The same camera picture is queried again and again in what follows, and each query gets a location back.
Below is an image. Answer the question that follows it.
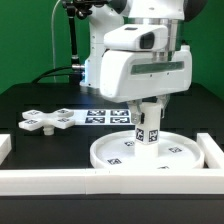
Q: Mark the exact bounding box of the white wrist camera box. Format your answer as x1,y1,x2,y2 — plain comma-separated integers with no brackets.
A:
104,24,168,52

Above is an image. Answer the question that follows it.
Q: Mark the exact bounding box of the white left fence bar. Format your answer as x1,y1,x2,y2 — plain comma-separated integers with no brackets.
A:
0,134,12,165

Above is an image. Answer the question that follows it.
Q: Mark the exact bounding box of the white front fence bar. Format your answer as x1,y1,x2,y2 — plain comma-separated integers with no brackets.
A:
0,169,224,196

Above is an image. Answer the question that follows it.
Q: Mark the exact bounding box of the white marker base plate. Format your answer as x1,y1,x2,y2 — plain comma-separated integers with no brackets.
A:
72,109,131,125

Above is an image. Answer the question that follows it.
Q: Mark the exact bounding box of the white right fence bar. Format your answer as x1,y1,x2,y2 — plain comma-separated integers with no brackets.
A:
197,133,224,169

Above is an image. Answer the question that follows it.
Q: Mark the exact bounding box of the white fence bar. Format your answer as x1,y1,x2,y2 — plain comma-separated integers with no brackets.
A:
0,134,12,165
197,133,224,169
0,169,224,196

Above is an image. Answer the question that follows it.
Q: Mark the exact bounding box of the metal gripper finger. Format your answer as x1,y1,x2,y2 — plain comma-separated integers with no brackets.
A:
127,100,144,125
157,94,170,118

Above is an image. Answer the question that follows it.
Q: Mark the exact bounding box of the black cable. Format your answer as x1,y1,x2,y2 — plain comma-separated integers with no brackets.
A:
31,65,75,84

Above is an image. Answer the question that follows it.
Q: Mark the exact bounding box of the white cross-shaped table base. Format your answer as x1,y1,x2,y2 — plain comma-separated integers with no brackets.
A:
19,108,75,136

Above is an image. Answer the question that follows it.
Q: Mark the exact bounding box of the white round table top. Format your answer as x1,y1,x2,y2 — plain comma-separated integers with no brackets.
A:
90,130,204,170

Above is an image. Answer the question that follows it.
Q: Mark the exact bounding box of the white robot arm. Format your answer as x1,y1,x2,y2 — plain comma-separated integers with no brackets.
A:
81,0,208,124

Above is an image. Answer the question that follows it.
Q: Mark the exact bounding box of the white cable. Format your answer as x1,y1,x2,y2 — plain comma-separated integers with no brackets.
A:
50,0,63,84

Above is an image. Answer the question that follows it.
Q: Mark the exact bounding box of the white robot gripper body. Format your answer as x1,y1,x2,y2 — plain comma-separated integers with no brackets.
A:
100,45,192,102

